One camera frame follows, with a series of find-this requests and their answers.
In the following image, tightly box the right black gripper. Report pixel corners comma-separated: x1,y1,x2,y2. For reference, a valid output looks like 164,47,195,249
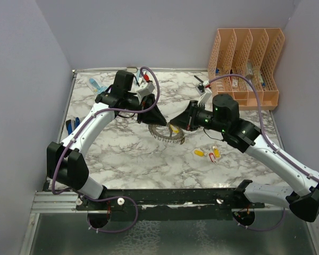
170,100,226,133

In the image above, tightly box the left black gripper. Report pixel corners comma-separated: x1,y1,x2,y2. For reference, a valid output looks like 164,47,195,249
124,93,167,126

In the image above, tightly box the yellow key tag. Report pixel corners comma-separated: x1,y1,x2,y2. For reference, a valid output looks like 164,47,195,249
170,125,181,134
194,150,205,157

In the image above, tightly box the round metal keyring disc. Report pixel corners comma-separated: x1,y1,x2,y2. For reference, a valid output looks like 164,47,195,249
148,123,185,145

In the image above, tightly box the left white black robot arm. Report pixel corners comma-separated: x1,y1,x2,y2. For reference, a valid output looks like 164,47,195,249
47,67,167,210

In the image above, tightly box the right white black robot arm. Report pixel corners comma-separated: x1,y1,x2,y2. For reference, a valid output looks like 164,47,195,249
170,94,319,222

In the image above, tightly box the red key tag right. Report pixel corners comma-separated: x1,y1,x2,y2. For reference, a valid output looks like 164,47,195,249
208,152,217,163

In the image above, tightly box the light blue stapler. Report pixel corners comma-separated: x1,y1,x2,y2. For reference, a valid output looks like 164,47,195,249
135,71,144,86

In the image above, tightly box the yellow tag key upright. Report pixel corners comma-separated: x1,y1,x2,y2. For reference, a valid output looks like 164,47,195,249
212,144,221,159

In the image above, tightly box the blue white packaged item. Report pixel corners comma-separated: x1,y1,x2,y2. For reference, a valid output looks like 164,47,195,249
87,78,108,95

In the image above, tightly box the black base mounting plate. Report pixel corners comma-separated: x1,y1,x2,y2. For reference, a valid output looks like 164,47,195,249
73,188,268,222

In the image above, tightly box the dark blue stapler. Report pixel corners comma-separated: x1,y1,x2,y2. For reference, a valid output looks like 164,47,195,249
65,117,80,135

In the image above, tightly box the orange plastic file organizer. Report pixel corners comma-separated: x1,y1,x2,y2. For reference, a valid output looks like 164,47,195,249
207,28,285,111

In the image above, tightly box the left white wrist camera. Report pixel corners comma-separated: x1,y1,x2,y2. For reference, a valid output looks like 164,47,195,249
136,81,155,103

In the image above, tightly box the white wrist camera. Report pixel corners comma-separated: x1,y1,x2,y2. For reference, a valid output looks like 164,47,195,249
195,81,212,106
136,81,155,103

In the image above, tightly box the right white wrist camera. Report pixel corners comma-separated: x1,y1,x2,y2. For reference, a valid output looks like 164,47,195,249
195,81,212,106

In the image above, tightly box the white clip at wall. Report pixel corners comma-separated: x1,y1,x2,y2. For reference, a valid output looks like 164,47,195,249
126,66,138,73

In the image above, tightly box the aluminium frame rail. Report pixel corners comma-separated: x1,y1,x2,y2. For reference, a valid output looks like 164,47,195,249
31,189,313,213

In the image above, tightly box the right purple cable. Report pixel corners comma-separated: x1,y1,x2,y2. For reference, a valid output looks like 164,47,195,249
206,73,319,231

